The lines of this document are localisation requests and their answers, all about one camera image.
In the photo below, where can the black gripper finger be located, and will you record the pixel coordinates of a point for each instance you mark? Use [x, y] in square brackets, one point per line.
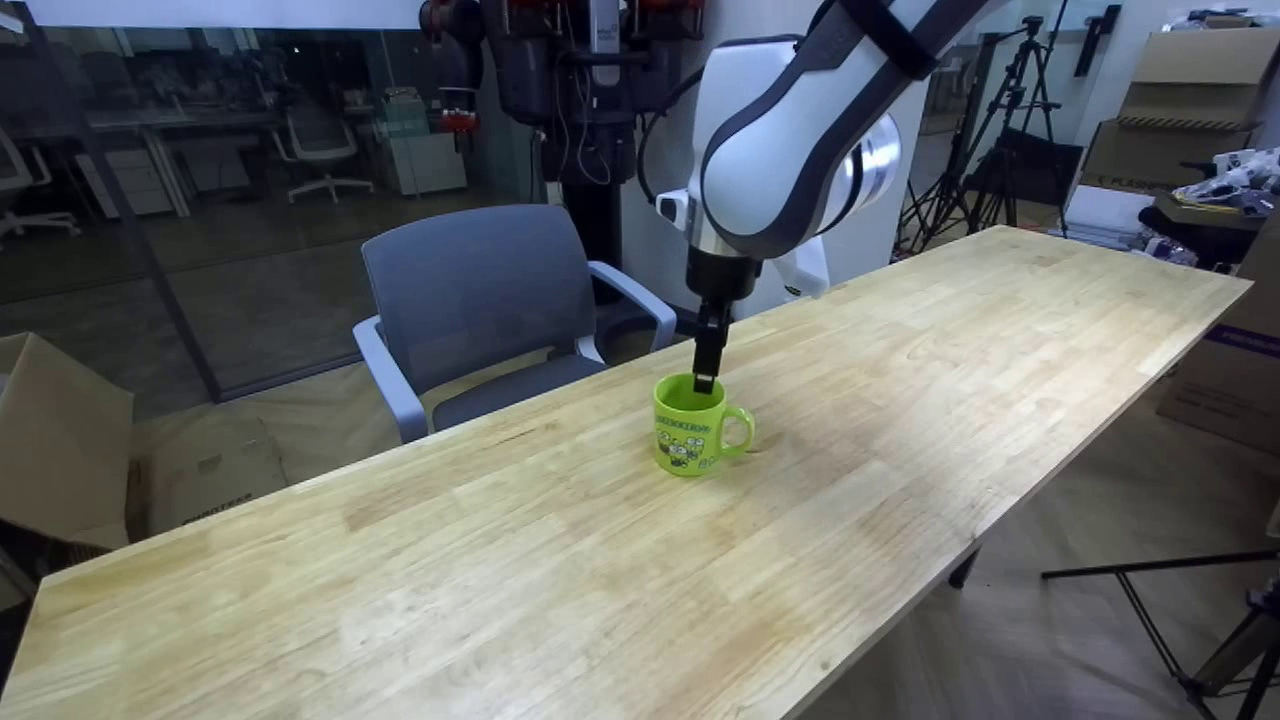
[708, 350]

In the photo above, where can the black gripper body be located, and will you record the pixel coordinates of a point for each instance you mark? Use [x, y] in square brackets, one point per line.
[716, 281]

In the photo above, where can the yellow-green plastic mug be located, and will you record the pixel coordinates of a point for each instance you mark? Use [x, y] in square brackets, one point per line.
[696, 427]

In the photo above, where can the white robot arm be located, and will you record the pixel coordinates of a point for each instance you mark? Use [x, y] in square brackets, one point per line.
[787, 141]

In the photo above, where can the grey office chair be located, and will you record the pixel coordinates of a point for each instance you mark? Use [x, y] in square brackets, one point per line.
[483, 308]

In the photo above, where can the white office chair behind glass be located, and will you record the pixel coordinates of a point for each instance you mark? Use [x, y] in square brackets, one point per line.
[316, 141]

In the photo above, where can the cardboard box upper right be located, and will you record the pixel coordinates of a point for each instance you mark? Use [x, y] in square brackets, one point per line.
[1191, 98]

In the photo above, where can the cardboard box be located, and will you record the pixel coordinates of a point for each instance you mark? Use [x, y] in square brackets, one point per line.
[65, 440]
[1191, 98]

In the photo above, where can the black tripod lower right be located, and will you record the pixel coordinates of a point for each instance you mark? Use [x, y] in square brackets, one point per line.
[1214, 627]

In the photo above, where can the cardboard box left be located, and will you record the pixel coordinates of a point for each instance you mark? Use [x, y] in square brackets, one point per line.
[65, 440]

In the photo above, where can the red black robot on pedestal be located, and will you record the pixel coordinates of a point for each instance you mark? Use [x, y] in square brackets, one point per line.
[590, 76]

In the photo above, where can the black camera tripod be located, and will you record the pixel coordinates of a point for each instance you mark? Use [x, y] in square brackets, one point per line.
[975, 187]

